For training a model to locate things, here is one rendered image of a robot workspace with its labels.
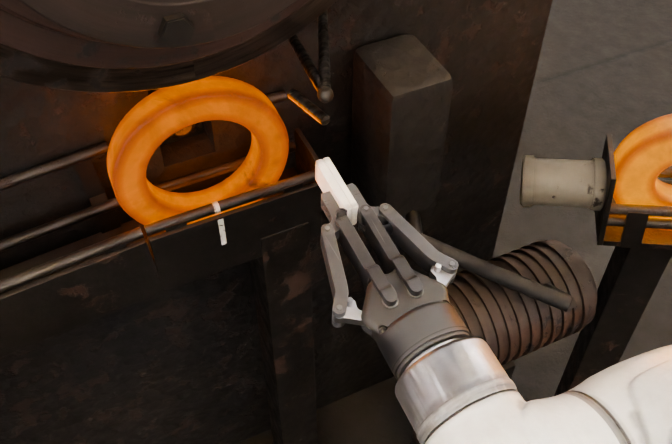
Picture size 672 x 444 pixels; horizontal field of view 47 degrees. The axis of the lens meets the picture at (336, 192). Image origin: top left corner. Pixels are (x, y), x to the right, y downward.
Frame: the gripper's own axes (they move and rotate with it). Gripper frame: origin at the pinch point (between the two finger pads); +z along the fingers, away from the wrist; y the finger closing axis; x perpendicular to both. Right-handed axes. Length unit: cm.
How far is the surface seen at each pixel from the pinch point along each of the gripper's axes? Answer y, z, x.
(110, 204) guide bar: -20.7, 11.8, -5.5
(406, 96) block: 10.5, 5.6, 4.3
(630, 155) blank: 31.0, -7.7, -0.1
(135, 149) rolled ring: -17.2, 8.7, 4.9
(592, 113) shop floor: 102, 55, -79
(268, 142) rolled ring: -4.0, 8.1, 0.9
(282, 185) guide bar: -3.5, 5.8, -3.7
